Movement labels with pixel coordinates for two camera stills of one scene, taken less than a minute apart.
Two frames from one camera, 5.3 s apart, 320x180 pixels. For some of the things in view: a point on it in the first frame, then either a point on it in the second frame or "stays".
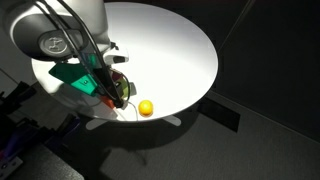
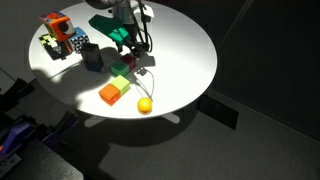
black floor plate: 220,113 stays
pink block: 115,75 to 131,60
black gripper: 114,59 to 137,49
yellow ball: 145,108 stays
